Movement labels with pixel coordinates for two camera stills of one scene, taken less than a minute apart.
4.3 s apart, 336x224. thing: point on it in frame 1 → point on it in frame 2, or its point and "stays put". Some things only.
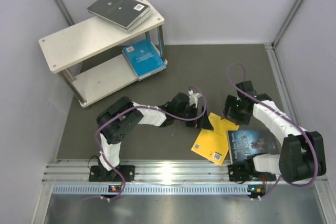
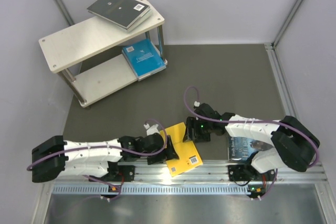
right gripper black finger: [226, 115] → [186, 136]
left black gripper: [202, 123] → [168, 154]
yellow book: [213, 145] → [189, 157]
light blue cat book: [145, 65] stays put
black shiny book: [118, 9] stays put
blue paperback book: [144, 59] stays put
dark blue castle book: [244, 143] stays put
